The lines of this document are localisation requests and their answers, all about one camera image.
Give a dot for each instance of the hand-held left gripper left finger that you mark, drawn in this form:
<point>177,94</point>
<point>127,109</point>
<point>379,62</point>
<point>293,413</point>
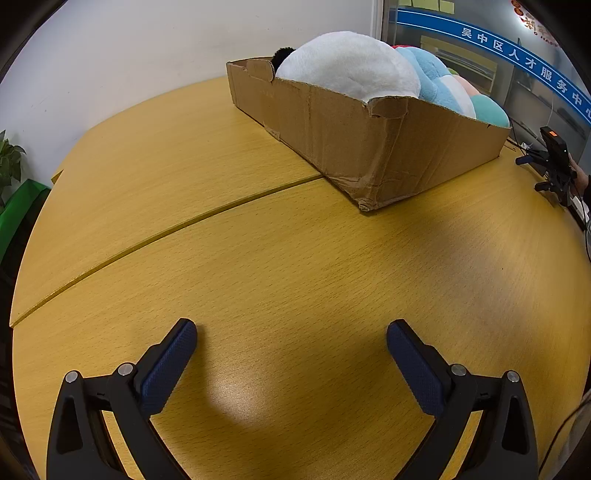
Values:
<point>168,364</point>

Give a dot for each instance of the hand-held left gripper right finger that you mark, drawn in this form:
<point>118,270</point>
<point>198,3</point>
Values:
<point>415,364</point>

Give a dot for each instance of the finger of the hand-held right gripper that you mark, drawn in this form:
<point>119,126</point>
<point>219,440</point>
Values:
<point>547,186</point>
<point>526,160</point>

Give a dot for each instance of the teal and pink plush toy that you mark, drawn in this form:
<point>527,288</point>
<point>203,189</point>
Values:
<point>489,110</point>

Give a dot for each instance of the brown cardboard box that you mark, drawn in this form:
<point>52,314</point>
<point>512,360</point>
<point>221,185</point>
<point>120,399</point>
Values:
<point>369,138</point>

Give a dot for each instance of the light blue plush toy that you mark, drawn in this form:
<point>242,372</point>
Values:
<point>434,81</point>

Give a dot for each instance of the red window sticker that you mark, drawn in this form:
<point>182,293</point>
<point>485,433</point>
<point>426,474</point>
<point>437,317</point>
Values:
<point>535,21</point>

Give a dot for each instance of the yellow sticky notes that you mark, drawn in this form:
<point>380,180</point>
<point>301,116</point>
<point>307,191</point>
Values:
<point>429,4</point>

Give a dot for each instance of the white plush toy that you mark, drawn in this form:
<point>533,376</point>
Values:
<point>351,60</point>

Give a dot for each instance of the green bin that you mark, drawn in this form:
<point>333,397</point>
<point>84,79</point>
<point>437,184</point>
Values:
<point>21,207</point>

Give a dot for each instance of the potted green plant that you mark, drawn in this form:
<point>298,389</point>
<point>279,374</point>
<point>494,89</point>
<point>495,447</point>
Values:
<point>10,159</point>

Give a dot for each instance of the black plush toy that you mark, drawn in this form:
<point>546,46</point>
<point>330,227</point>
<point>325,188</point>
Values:
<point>280,57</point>

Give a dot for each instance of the blue wall banner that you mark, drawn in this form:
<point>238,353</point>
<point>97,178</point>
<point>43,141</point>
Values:
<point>498,44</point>

